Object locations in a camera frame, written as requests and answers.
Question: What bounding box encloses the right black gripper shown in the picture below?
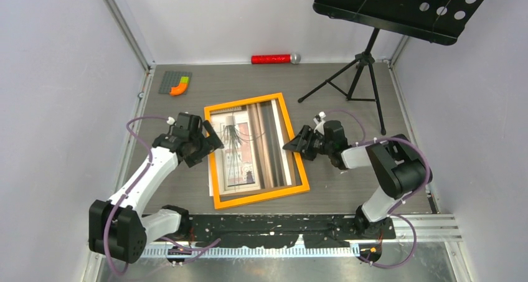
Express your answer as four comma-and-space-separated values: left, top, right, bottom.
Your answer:
283, 125, 334, 161

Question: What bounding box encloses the plant window photo print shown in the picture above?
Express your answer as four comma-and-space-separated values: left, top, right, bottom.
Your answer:
210, 100, 298, 198

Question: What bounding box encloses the orange wooden picture frame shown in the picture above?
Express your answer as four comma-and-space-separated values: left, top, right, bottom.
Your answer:
204, 93, 310, 210

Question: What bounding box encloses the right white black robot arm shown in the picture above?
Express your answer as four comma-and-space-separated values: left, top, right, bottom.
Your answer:
283, 120, 433, 239

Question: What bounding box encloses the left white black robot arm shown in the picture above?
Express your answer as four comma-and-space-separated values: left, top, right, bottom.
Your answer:
88, 113, 224, 263

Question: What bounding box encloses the orange curved block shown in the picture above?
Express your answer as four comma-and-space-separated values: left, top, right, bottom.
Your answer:
169, 82, 189, 96

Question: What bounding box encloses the grey lego baseplate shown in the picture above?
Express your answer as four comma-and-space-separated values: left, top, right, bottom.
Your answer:
158, 71, 192, 95

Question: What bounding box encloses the red cylinder silver cap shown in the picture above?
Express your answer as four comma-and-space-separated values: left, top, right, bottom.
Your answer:
250, 53, 301, 65

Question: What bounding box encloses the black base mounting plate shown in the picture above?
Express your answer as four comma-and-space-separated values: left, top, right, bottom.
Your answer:
176, 214, 396, 249

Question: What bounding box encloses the black music stand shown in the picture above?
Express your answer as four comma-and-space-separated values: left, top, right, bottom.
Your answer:
298, 0, 484, 135

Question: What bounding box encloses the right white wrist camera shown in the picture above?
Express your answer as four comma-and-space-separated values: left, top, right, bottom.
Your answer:
313, 111, 326, 126

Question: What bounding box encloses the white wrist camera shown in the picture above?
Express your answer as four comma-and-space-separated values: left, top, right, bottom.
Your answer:
313, 111, 326, 126
166, 116, 176, 126

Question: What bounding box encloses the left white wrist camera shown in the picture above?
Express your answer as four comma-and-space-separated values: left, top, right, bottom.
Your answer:
166, 116, 176, 126

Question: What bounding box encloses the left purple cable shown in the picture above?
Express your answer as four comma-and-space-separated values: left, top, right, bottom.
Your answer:
102, 115, 222, 277

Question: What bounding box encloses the aluminium front rail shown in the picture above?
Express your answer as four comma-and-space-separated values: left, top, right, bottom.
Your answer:
138, 214, 462, 260

